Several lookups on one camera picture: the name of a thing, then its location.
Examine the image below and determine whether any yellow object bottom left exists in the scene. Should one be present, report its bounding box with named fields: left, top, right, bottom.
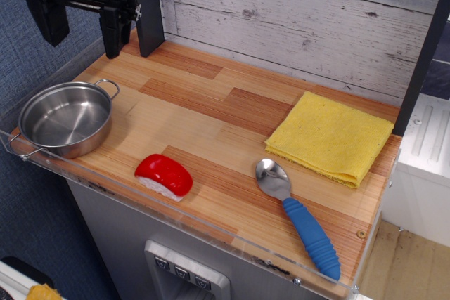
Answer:
left=25, top=284, right=63, bottom=300

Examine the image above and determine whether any dark grey post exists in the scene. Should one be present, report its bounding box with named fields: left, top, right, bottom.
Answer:
left=136, top=0, right=165, bottom=58
left=393, top=0, right=449, bottom=136

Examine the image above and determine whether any red white toy sushi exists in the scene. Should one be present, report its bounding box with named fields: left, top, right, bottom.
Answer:
left=134, top=154, right=193, bottom=202

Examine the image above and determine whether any blue handled metal spoon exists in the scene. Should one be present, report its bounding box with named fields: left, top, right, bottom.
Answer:
left=255, top=158, right=341, bottom=281

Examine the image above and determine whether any dark grey right post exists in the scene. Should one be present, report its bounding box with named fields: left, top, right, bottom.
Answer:
left=393, top=0, right=449, bottom=136

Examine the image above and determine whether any stainless steel pot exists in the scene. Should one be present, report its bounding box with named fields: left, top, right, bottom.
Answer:
left=8, top=79, right=120, bottom=160

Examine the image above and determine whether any yellow folded cloth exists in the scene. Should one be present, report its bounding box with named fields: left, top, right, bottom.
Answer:
left=265, top=92, right=394, bottom=188

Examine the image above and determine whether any silver dispenser button panel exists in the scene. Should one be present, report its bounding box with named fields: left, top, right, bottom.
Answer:
left=144, top=240, right=231, bottom=299

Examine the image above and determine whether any white toy sink unit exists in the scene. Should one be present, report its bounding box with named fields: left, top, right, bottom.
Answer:
left=382, top=94, right=449, bottom=247

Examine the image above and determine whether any dark grey left post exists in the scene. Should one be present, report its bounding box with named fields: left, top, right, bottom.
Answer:
left=136, top=0, right=165, bottom=58

